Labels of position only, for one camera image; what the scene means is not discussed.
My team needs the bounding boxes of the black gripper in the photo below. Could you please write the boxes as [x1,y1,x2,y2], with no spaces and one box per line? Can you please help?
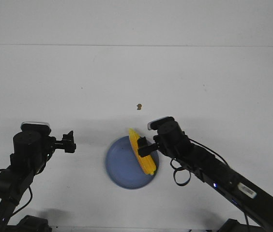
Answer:
[137,121,192,159]
[12,130,76,169]

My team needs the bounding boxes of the yellow corn cob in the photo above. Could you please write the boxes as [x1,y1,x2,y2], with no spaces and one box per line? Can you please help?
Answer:
[128,128,156,176]

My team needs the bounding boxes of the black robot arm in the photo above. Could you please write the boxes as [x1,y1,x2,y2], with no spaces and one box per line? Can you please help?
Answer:
[137,116,273,232]
[0,130,76,232]

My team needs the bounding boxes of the blue round plate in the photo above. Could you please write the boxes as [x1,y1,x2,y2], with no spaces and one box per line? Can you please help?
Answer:
[105,136,158,189]

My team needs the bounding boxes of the small brown table mark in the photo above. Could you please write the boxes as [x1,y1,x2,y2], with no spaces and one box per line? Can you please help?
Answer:
[136,103,142,111]

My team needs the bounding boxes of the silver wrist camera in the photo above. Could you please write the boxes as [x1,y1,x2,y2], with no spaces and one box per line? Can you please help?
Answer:
[147,116,175,131]
[20,121,51,134]

